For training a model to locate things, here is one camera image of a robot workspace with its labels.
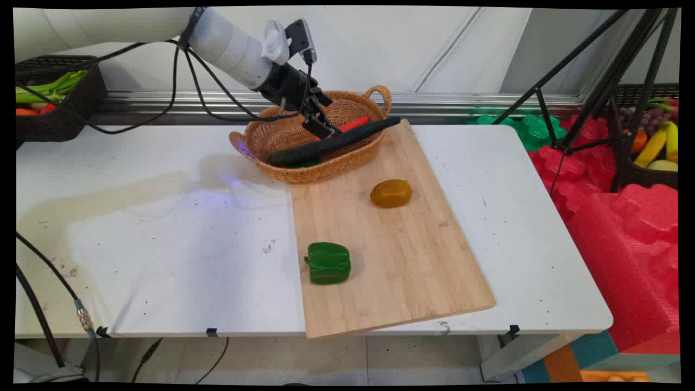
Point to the green bell pepper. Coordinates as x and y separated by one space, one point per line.
328 264

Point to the dark green cucumber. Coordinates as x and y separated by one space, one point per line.
331 144

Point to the pale yellow mango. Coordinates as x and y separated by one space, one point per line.
663 165

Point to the black plastic fruit basket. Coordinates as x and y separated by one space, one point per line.
643 176

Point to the long yellow banana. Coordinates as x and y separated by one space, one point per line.
651 147

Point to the teal orange floor mat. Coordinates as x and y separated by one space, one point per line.
575 361

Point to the metal wall rail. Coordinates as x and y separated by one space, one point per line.
461 100

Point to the red chili pepper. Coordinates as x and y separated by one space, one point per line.
355 124

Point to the small green vegetable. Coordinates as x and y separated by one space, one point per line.
304 163

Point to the brown yellow potato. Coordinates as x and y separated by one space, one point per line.
391 194

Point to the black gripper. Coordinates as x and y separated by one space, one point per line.
288 84

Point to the orange fruit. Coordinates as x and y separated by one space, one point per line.
639 142

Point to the short yellow banana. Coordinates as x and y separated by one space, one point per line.
672 141

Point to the orange carrot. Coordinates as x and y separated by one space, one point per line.
26 112

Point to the green foam mat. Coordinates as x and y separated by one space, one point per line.
535 133

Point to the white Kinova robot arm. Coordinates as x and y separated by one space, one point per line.
108 24

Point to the red foam mat pile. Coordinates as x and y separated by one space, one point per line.
624 244

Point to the white table leg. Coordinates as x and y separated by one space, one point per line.
521 355

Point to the green onion bunch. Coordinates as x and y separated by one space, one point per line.
46 89

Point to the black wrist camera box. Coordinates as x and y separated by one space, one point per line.
299 39

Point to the wooden cutting board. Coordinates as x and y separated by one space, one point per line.
391 244

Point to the black camera tripod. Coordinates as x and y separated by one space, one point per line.
613 76

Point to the purple grape bunch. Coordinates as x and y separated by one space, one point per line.
649 120

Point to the black plastic vegetable basket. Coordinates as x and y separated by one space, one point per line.
70 117

